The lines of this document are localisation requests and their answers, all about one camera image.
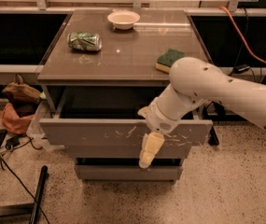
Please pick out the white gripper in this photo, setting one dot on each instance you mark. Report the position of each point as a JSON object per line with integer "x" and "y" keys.
{"x": 158, "y": 119}

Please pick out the grey top drawer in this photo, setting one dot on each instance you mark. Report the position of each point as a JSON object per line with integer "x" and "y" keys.
{"x": 80, "y": 133}

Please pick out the grey drawer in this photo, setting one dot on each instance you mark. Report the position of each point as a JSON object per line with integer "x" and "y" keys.
{"x": 125, "y": 152}
{"x": 80, "y": 133}
{"x": 100, "y": 172}

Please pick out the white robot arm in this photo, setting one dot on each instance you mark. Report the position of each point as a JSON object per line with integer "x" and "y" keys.
{"x": 192, "y": 82}

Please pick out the grey drawer cabinet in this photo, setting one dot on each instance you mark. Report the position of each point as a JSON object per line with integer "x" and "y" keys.
{"x": 120, "y": 78}

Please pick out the grey middle drawer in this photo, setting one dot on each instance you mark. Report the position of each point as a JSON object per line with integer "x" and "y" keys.
{"x": 125, "y": 152}

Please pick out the grey bottom drawer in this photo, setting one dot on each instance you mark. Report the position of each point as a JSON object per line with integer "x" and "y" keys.
{"x": 100, "y": 172}

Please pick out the green yellow sponge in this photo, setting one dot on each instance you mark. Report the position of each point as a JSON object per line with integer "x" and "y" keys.
{"x": 165, "y": 62}

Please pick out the black stand leg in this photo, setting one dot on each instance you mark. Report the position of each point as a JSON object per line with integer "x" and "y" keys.
{"x": 218, "y": 113}

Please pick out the crushed green soda can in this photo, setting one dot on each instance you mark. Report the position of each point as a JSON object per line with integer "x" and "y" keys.
{"x": 84, "y": 41}

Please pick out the black power adapter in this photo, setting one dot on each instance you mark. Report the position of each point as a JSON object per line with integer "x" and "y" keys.
{"x": 239, "y": 69}

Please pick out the white bowl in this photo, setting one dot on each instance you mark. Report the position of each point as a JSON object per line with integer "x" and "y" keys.
{"x": 123, "y": 19}

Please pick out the brown cloth bag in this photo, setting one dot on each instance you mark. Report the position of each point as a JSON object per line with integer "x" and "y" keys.
{"x": 24, "y": 98}

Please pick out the orange cloth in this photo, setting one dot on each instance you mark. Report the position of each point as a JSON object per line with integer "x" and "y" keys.
{"x": 12, "y": 122}

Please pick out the black table leg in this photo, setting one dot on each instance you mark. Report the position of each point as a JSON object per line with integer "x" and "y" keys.
{"x": 32, "y": 209}

